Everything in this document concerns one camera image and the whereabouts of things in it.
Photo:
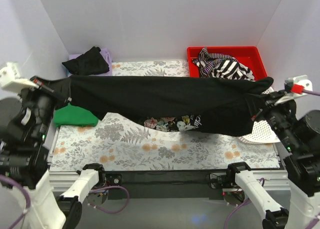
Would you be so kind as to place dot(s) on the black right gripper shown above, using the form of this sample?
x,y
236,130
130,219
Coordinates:
x,y
269,104

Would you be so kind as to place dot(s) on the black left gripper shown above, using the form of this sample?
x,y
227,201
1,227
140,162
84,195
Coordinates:
x,y
47,88

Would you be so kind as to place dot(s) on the black floral print t-shirt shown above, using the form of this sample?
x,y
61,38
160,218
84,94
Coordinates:
x,y
170,104

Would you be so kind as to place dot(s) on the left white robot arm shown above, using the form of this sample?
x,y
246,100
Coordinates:
x,y
24,169

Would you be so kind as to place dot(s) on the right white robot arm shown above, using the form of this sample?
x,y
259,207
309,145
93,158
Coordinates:
x,y
301,139

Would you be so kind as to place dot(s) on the white perforated plastic basket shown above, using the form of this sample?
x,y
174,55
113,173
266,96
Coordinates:
x,y
261,134

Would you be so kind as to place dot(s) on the folded green shirt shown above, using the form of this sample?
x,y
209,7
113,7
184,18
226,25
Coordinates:
x,y
74,116

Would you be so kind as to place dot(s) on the folded black shirt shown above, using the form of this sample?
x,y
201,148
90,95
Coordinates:
x,y
90,63

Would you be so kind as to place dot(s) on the red plastic tray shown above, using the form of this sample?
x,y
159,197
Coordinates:
x,y
247,55

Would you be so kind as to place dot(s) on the folded lavender shirt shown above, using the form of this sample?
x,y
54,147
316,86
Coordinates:
x,y
107,57

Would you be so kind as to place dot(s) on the black white striped shirt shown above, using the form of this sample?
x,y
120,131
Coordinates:
x,y
223,66

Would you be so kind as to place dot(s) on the floral patterned table mat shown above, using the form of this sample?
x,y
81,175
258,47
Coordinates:
x,y
120,144

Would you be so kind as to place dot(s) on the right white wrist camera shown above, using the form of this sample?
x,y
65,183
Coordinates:
x,y
297,86

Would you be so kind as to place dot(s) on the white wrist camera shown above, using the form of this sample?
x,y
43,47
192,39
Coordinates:
x,y
11,75
297,86

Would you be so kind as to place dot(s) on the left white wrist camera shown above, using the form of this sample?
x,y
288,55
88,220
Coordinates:
x,y
11,75

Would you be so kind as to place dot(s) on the aluminium frame rail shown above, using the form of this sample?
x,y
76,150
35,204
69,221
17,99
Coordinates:
x,y
275,179

